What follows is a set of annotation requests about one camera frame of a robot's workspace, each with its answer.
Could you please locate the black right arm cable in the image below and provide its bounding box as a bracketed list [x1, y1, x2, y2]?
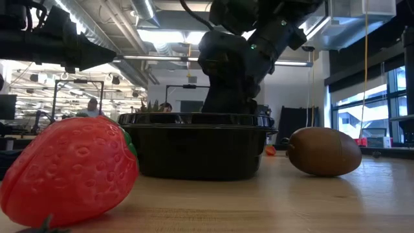
[179, 0, 215, 32]

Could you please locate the white hanging cable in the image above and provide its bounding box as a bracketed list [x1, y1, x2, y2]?
[305, 74, 311, 128]

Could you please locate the black equipment panel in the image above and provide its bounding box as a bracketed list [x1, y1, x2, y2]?
[257, 104, 273, 117]

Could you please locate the dark green leafy stem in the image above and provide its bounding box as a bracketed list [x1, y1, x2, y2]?
[15, 213, 71, 233]

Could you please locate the large glass window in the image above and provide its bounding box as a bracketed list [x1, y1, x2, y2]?
[329, 64, 408, 146]

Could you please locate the black plastic tupperware bowl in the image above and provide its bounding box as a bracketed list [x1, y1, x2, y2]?
[117, 112, 279, 181]

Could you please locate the black curtain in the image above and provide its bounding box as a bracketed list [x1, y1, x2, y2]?
[277, 105, 320, 146]

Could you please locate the red plastic toy strawberry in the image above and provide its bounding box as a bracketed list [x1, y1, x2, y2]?
[0, 115, 140, 228]

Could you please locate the green artificial plant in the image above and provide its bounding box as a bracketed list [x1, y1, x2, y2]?
[140, 99, 162, 113]

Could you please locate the brown toy kiwi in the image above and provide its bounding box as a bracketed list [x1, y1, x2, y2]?
[286, 127, 363, 177]

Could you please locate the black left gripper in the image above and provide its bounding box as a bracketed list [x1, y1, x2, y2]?
[34, 5, 118, 74]

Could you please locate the black frame post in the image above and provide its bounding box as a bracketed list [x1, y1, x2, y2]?
[402, 25, 414, 145]

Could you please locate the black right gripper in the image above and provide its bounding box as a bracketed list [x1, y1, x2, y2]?
[197, 30, 261, 114]

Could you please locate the long ceiling light bar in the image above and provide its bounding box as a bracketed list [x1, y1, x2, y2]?
[111, 54, 314, 68]

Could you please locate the black metal frame rig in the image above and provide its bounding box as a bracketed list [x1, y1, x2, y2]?
[165, 84, 211, 113]
[50, 80, 105, 124]

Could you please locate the black monitor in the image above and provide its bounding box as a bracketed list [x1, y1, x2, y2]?
[0, 94, 17, 121]

